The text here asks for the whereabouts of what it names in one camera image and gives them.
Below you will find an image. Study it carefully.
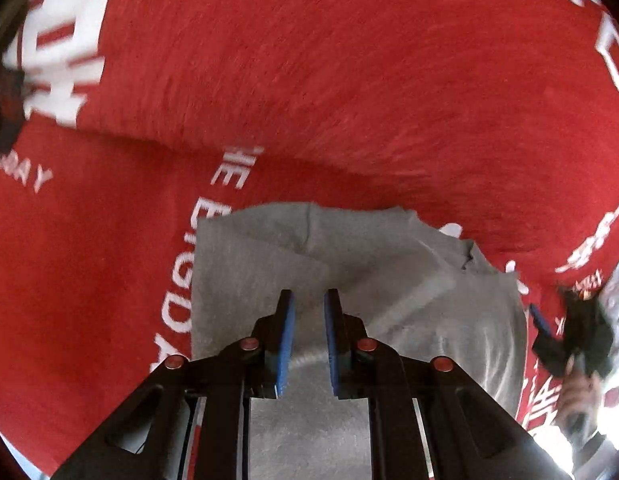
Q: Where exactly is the grey sweater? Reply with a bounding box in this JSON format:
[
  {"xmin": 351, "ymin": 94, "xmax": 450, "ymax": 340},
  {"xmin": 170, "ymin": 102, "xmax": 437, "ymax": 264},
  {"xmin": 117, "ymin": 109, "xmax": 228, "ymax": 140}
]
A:
[{"xmin": 189, "ymin": 201, "xmax": 529, "ymax": 480}]

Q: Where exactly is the person's right hand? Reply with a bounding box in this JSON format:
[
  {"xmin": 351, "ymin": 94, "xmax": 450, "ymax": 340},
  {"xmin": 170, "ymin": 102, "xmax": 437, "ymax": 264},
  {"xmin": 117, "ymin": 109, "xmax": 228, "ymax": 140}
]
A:
[{"xmin": 559, "ymin": 352, "xmax": 611, "ymax": 443}]

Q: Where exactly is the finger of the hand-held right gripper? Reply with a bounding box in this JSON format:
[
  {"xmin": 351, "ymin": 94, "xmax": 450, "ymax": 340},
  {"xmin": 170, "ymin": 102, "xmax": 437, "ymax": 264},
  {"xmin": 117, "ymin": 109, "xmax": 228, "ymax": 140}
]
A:
[{"xmin": 528, "ymin": 302, "xmax": 557, "ymax": 356}]

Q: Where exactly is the red printed blanket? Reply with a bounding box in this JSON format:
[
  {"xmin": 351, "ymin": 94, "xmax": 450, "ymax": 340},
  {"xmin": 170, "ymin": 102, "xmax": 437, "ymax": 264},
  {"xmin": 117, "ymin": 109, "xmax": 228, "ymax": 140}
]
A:
[{"xmin": 0, "ymin": 0, "xmax": 619, "ymax": 480}]

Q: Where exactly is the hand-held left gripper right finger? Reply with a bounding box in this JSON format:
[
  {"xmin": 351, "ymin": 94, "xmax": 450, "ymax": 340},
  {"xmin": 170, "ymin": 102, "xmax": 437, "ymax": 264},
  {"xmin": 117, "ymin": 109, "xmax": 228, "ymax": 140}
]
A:
[{"xmin": 323, "ymin": 288, "xmax": 573, "ymax": 480}]

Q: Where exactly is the dark red plaid garment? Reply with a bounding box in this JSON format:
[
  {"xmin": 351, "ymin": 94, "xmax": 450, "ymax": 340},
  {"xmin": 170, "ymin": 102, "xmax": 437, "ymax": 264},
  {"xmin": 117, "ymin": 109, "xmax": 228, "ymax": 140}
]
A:
[{"xmin": 0, "ymin": 67, "xmax": 27, "ymax": 157}]

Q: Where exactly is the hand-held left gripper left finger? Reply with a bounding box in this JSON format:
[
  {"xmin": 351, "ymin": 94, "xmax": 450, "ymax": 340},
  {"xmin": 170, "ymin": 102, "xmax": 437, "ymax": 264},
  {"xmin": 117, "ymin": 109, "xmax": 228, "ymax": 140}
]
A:
[{"xmin": 52, "ymin": 289, "xmax": 296, "ymax": 480}]

